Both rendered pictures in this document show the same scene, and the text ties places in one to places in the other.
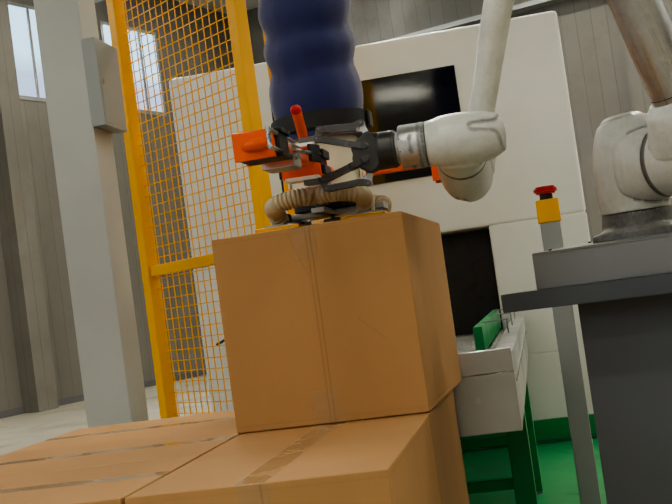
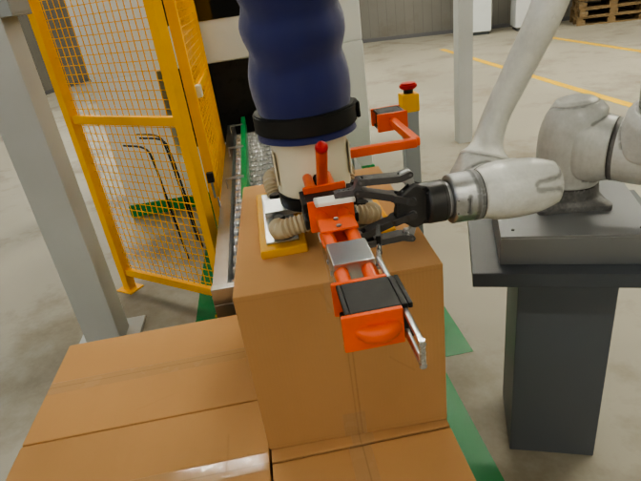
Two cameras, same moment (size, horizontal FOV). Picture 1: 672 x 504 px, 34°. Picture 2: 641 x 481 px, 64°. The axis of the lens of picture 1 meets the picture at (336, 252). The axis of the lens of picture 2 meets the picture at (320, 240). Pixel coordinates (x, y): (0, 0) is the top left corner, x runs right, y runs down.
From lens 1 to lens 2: 158 cm
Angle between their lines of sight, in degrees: 32
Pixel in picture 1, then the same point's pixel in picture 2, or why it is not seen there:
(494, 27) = (543, 42)
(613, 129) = (579, 118)
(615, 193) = (567, 175)
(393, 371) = (419, 394)
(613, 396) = (534, 326)
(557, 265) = (523, 248)
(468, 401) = not seen: hidden behind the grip
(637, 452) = (545, 361)
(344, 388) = (372, 409)
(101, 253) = (35, 135)
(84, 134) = not seen: outside the picture
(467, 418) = not seen: hidden behind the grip
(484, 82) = (510, 98)
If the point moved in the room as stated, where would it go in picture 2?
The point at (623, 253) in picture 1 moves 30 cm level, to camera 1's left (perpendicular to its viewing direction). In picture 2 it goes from (588, 245) to (478, 279)
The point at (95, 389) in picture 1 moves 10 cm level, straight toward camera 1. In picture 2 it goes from (55, 240) to (58, 248)
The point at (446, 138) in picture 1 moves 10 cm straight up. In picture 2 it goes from (512, 201) to (515, 145)
